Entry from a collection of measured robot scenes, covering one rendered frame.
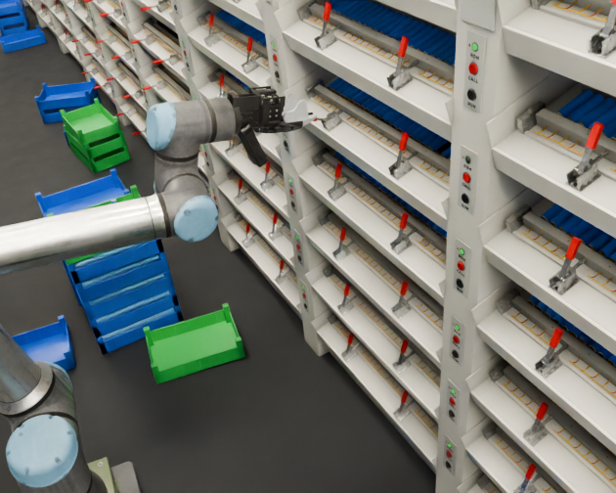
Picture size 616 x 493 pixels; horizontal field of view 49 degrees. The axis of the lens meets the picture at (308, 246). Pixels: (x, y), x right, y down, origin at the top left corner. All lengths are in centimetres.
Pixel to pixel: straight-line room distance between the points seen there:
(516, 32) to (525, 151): 19
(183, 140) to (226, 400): 104
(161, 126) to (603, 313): 86
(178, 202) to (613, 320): 79
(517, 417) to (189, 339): 130
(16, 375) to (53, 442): 18
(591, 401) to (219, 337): 144
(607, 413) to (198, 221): 80
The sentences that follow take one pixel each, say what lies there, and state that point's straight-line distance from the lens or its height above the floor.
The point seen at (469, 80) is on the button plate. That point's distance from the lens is 111.
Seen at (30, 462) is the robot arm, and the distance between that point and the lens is 165.
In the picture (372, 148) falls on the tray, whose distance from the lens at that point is 149.
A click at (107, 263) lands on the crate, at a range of 224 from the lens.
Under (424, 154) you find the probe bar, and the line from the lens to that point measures 139.
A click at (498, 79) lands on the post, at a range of 107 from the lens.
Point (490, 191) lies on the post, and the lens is 116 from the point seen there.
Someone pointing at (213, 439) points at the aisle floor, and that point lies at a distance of 210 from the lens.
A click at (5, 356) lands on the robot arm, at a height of 60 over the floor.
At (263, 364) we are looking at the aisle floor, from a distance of 226.
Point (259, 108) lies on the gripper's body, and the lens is 146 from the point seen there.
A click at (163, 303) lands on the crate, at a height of 11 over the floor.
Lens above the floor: 164
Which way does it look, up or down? 37 degrees down
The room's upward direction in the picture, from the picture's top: 6 degrees counter-clockwise
